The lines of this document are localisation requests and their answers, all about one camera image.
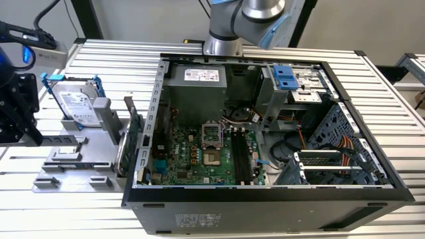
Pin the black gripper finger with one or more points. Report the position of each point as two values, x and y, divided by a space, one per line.
9 129
27 94

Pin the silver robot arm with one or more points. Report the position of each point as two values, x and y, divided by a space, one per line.
226 25

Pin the RAM slot white clips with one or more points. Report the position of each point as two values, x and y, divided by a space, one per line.
239 156

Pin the hard disk in blue carrier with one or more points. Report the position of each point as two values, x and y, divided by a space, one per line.
75 104

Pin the silver CPU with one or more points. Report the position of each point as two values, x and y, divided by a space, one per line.
69 150

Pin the black table corner cap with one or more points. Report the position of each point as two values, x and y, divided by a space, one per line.
79 41
361 53

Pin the grey parts rack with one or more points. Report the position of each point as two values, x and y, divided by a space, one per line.
97 149

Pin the green graphics card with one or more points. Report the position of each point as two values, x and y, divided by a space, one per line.
131 139

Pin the grey power supply unit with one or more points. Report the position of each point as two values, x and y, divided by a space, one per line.
197 99

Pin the black bar with yellow end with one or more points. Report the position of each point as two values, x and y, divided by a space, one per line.
193 41

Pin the green motherboard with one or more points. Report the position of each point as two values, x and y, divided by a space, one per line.
186 164

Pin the metal locking lever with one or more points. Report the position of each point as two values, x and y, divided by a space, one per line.
222 138

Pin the CPU socket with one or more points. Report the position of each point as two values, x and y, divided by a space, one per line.
213 158

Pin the round black speaker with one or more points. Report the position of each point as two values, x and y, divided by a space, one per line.
239 113

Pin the grey metal drive cage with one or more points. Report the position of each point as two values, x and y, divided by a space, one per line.
277 104

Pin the blue plastic drive latch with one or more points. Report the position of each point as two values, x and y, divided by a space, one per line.
285 77

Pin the black PC case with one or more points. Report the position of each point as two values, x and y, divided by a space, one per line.
266 214

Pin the metal disk bay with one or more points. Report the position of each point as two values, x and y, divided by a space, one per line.
319 159

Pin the aluminium side table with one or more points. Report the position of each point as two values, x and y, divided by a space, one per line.
410 72

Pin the brown cardboard box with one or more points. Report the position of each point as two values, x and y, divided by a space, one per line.
422 99

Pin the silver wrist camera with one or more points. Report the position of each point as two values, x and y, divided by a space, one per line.
50 57

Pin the black metal post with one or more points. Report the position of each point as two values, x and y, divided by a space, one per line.
89 17
307 20

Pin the black table bracket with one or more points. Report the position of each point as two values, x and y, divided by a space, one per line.
392 72

